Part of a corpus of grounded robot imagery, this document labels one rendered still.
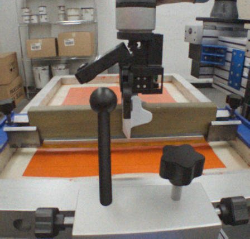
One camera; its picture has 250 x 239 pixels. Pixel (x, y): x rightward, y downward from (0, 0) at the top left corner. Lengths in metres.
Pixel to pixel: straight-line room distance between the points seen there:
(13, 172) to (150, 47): 0.36
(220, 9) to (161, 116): 0.90
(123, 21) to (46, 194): 0.30
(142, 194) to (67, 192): 0.10
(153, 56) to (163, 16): 3.79
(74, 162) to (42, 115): 0.12
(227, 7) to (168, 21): 3.00
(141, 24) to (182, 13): 3.90
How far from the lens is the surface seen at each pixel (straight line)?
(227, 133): 0.54
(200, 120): 0.51
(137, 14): 0.41
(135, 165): 0.47
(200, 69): 1.23
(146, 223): 0.20
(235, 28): 1.32
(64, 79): 1.06
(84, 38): 3.67
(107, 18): 4.12
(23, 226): 0.31
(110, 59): 0.43
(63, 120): 0.48
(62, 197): 0.28
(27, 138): 0.51
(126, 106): 0.43
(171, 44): 4.28
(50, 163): 0.50
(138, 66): 0.43
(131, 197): 0.22
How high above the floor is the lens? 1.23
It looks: 24 degrees down
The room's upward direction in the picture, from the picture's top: straight up
